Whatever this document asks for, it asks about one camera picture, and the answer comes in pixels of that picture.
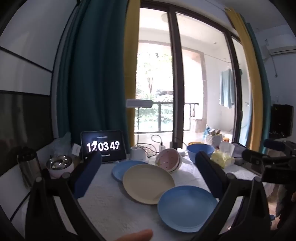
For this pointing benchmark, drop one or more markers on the person's left hand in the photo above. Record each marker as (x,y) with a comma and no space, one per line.
(138,235)

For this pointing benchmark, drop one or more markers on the white desk lamp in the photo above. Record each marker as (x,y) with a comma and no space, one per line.
(138,103)

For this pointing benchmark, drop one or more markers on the white textured tablecloth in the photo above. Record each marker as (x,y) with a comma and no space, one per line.
(111,208)

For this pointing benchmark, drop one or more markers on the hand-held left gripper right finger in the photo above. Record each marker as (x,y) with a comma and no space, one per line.
(208,176)

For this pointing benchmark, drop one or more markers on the pink strawberry bowl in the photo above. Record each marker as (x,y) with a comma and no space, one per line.
(165,158)

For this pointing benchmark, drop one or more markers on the grey pouch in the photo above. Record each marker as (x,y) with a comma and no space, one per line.
(238,150)

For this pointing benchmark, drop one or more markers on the black power bank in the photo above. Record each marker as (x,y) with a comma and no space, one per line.
(174,144)

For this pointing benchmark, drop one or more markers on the black television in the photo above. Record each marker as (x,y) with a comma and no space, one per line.
(281,120)

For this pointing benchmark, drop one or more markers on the white power strip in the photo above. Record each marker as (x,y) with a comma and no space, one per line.
(151,152)

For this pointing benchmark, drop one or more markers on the teal curtain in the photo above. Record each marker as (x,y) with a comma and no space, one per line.
(92,69)
(266,104)

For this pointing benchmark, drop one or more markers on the light blue hanging towel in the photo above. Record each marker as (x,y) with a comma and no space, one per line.
(226,89)

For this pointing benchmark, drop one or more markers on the blue plastic bag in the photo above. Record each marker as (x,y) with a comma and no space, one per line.
(209,129)

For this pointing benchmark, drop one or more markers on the yellow tissue packet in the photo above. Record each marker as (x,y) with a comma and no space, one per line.
(222,160)

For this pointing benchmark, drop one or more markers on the small white box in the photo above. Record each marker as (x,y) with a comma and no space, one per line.
(76,150)

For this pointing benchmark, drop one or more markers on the white air conditioner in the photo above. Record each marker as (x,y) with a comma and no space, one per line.
(279,44)

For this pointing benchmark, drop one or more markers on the pink steel-lined bowl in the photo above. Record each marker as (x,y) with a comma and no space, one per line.
(59,163)

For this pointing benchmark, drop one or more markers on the tablet with clock display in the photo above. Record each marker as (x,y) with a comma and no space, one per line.
(104,146)

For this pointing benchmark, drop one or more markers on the yellow curtain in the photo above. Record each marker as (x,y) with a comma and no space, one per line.
(249,69)
(131,58)

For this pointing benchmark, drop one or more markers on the large blue bowl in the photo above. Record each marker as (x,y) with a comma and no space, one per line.
(203,150)

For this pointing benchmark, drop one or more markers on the beige plate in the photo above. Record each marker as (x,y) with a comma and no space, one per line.
(148,183)

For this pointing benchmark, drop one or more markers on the dark sliding door frame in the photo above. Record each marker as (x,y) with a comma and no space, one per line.
(176,69)

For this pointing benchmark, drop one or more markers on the dark balcony railing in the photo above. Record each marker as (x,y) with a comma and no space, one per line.
(159,115)

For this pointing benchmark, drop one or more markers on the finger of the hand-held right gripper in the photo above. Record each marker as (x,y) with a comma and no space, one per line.
(253,158)
(274,144)

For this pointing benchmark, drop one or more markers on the blue plate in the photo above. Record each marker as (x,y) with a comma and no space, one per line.
(187,208)
(120,170)

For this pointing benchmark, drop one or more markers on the white woven basket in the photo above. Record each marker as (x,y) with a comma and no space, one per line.
(214,140)

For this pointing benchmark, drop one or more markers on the orange-lid jar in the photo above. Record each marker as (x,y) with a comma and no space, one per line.
(226,140)

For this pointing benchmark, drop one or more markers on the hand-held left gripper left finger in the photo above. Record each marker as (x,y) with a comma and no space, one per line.
(89,173)

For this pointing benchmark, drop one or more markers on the clear plastic bag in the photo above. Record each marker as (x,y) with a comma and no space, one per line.
(61,144)

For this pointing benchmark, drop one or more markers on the white charger adapter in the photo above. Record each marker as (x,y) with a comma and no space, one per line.
(161,147)

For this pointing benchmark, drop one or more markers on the steel thermos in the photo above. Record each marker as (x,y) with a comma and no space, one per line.
(29,166)

